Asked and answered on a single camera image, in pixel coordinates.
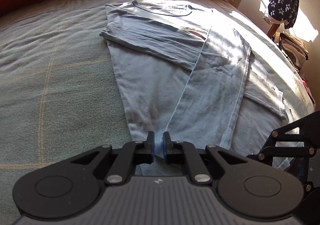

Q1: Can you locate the stack of folded clothes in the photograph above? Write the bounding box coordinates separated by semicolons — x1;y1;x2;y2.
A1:
277;32;310;71

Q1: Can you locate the red pig-print pouch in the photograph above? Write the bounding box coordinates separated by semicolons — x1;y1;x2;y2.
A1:
301;78;316;104

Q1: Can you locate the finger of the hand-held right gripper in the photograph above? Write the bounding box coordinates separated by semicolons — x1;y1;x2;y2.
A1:
246;111;320;165

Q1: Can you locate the dark star-print cloth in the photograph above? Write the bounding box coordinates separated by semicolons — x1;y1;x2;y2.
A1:
264;0;300;29

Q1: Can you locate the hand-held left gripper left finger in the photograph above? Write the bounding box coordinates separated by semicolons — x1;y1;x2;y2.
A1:
71;131;155;186

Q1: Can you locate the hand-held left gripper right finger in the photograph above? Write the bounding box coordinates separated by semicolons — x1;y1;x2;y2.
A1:
162;131;247;186

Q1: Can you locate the light blue long-sleeve shirt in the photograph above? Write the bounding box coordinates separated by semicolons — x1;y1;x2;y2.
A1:
99;0;293;179

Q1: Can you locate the wooden chair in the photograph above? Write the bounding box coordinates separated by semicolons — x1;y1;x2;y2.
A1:
267;22;283;43

